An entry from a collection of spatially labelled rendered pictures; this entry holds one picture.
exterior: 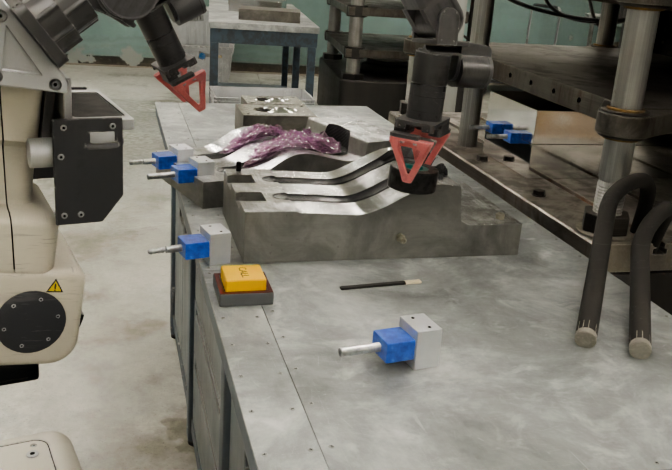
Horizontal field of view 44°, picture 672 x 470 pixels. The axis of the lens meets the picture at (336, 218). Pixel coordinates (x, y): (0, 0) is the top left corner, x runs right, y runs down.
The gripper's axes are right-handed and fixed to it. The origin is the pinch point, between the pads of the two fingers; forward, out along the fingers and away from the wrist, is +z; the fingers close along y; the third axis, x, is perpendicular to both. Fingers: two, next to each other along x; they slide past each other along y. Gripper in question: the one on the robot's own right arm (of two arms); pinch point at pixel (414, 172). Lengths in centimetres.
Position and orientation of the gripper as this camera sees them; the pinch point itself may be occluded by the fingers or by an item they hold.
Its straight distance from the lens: 135.3
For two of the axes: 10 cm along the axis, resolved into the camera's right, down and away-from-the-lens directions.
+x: -9.2, -2.2, 3.3
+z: -1.2, 9.4, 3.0
